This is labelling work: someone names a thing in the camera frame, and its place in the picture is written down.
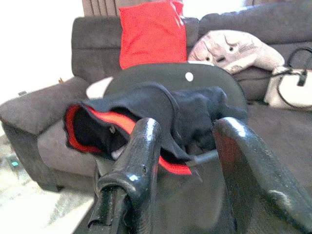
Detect brown curtain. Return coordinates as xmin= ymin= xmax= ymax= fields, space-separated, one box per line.
xmin=81 ymin=0 xmax=122 ymax=18

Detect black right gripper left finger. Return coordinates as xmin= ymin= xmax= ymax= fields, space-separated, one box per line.
xmin=87 ymin=117 xmax=162 ymax=234

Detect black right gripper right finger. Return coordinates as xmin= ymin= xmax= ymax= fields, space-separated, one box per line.
xmin=213 ymin=117 xmax=312 ymax=234

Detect navy garment with red trim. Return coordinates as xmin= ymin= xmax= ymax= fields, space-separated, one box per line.
xmin=63 ymin=81 xmax=248 ymax=176

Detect red cushion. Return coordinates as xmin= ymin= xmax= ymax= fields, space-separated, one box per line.
xmin=118 ymin=0 xmax=188 ymax=70

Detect dark grey fabric sofa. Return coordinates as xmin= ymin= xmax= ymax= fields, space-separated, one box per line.
xmin=0 ymin=0 xmax=312 ymax=210

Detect pale pink face cushion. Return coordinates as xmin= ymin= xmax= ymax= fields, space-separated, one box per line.
xmin=187 ymin=29 xmax=285 ymax=75

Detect white handbag black handles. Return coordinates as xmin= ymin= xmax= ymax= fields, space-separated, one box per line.
xmin=264 ymin=46 xmax=312 ymax=110

